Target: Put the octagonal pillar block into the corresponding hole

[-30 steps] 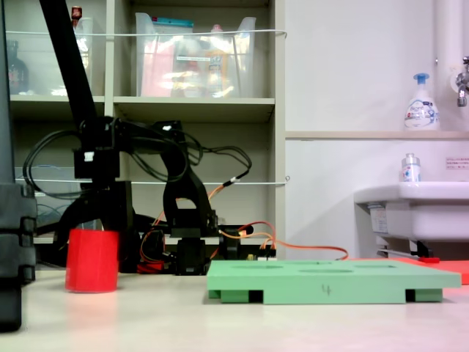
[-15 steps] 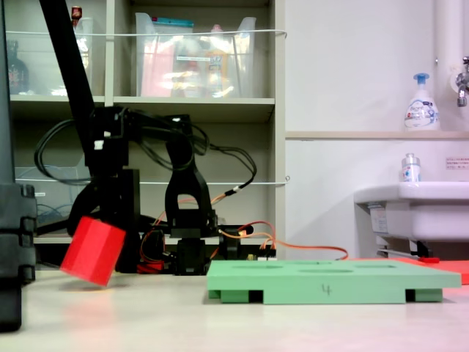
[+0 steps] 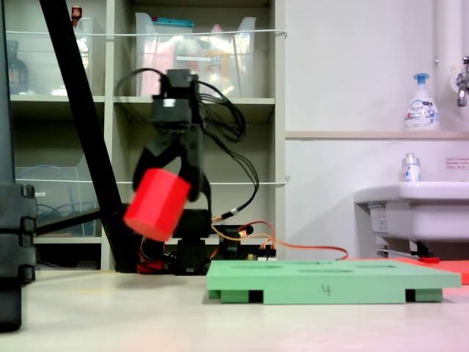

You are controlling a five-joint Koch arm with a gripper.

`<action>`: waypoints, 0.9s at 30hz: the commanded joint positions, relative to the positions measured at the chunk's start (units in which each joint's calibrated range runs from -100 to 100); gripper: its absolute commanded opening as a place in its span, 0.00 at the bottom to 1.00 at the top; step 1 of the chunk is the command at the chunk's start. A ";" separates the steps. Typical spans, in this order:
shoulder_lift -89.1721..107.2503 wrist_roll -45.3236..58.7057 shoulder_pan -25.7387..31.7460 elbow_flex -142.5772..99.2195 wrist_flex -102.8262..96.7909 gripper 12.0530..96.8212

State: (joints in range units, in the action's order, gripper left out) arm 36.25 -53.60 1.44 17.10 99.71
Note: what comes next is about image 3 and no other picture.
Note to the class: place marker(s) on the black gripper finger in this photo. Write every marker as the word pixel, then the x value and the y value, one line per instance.
pixel 154 150
pixel 194 165

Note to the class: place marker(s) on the red octagonal pillar block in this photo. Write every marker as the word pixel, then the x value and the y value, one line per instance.
pixel 157 205

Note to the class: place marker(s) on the black motor block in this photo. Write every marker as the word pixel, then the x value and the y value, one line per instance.
pixel 229 247

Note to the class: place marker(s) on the flat orange red block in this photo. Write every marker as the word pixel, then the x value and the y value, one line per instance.
pixel 454 271

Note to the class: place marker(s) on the beige shelf unit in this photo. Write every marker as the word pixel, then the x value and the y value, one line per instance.
pixel 220 104

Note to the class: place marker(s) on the pink packet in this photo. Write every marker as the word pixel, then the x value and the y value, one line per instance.
pixel 152 58

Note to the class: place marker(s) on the yellow bottle with pink cap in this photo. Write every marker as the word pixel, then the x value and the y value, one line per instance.
pixel 217 69

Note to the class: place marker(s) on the clear plastic storage bin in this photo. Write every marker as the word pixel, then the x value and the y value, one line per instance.
pixel 238 73
pixel 44 73

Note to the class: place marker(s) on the black tripod leg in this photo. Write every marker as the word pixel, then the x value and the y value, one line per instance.
pixel 84 117

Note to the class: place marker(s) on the teal topped package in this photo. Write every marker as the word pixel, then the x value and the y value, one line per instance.
pixel 172 23

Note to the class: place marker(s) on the clear plastic file tray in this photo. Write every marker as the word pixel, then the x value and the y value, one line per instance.
pixel 55 190

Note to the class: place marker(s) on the small circuit board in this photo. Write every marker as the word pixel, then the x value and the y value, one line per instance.
pixel 269 257

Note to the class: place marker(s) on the dark round bottle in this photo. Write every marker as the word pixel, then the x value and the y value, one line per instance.
pixel 16 75

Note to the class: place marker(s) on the notched black stack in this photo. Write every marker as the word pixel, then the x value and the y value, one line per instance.
pixel 14 227

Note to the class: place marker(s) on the green shape sorter board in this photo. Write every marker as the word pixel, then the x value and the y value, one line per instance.
pixel 311 286

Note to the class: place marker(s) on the small clear sanitizer bottle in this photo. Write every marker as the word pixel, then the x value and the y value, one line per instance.
pixel 410 170

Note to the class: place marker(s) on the white sink basin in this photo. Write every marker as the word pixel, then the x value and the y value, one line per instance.
pixel 421 212

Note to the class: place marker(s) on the white blue soap pump bottle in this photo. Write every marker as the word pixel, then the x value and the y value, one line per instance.
pixel 421 110

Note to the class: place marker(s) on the metal faucet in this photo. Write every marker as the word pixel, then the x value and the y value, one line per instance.
pixel 461 88

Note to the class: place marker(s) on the dark grey upright post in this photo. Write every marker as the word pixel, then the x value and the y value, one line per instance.
pixel 5 110

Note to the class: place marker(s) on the metal sink support bracket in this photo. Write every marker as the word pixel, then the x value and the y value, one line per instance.
pixel 417 247

